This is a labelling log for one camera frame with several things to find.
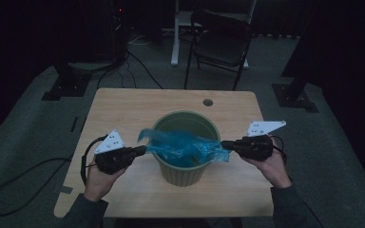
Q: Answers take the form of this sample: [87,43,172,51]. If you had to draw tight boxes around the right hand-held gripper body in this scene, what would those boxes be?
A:
[239,120,287,162]

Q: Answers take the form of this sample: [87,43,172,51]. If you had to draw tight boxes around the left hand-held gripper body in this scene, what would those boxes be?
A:
[93,128,134,176]

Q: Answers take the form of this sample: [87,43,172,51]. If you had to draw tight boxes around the blue plastic garbage bag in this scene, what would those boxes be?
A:
[137,127,233,168]

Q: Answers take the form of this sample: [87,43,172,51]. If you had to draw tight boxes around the green plastic bin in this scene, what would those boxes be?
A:
[151,109,221,188]

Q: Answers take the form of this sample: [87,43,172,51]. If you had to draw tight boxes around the person's left hand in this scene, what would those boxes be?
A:
[84,163,126,203]

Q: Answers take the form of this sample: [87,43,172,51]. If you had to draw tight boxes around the person's right hand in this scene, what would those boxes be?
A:
[241,139,293,190]

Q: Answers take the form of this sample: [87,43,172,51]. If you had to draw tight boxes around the black tape floor marks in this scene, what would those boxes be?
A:
[69,116,87,134]

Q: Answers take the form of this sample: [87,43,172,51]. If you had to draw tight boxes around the black folding chair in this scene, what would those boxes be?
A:
[183,9,255,92]

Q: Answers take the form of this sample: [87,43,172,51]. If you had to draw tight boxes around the dark computer tower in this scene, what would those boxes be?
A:
[106,0,131,65]

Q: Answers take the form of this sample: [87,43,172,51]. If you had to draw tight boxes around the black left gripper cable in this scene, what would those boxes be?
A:
[80,135,109,186]

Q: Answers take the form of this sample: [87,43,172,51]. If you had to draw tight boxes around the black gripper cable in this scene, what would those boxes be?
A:
[80,135,109,186]
[269,135,295,183]

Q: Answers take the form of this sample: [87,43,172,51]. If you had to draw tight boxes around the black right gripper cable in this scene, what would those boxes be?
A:
[269,135,295,183]

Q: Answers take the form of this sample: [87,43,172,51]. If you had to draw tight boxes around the black stand with base plate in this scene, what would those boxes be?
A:
[271,28,319,114]
[41,61,115,102]

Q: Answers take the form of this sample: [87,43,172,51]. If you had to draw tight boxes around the black floor cables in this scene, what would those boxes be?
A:
[96,49,164,90]

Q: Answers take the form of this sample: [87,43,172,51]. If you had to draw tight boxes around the black floor cable loop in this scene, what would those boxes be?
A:
[0,156,74,219]

